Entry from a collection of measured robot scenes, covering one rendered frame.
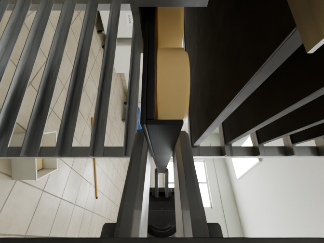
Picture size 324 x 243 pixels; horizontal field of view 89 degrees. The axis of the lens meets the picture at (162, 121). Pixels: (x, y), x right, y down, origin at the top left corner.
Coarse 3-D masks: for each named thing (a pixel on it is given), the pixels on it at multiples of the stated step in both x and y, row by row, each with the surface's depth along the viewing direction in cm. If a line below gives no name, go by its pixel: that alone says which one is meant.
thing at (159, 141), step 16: (144, 32) 7; (144, 48) 7; (144, 64) 6; (144, 80) 6; (144, 96) 6; (144, 112) 6; (144, 128) 6; (160, 128) 6; (176, 128) 6; (160, 144) 9; (160, 160) 15
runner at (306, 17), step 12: (288, 0) 10; (300, 0) 9; (312, 0) 8; (300, 12) 9; (312, 12) 8; (300, 24) 9; (312, 24) 8; (300, 36) 9; (312, 36) 8; (312, 48) 9
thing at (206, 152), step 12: (12, 156) 46; (48, 156) 46; (72, 156) 46; (84, 156) 46; (108, 156) 46; (120, 156) 46; (204, 156) 46; (216, 156) 46; (240, 156) 46; (252, 156) 46; (276, 156) 46; (300, 156) 46; (312, 156) 46
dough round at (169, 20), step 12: (156, 12) 11; (168, 12) 11; (180, 12) 11; (156, 24) 11; (168, 24) 11; (180, 24) 11; (156, 36) 12; (168, 36) 12; (180, 36) 12; (156, 48) 13
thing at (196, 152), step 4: (184, 28) 58; (184, 32) 58; (184, 36) 57; (184, 40) 56; (184, 44) 56; (184, 48) 56; (188, 112) 48; (188, 116) 48; (188, 120) 48; (188, 124) 48; (188, 128) 48; (192, 148) 46; (196, 148) 46; (192, 152) 46; (196, 152) 46; (200, 152) 46; (196, 156) 46; (200, 156) 46
